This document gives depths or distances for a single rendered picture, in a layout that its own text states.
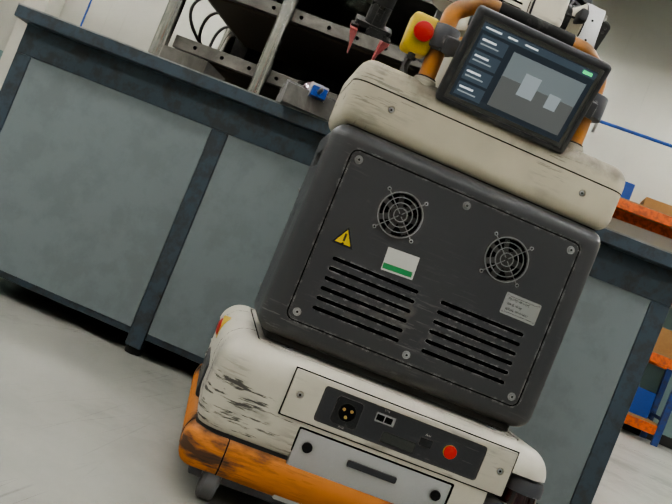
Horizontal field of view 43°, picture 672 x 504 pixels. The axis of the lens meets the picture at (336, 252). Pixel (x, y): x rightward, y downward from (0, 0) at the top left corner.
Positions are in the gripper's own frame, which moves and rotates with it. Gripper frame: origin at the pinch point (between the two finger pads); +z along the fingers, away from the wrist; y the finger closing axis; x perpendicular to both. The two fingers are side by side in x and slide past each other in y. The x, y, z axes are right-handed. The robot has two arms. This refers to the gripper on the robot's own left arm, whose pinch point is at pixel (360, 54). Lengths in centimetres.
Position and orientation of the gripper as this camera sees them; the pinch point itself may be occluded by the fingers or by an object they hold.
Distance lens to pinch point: 236.8
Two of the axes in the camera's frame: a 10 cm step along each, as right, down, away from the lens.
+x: -0.4, 4.5, -8.9
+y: -9.1, -3.8, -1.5
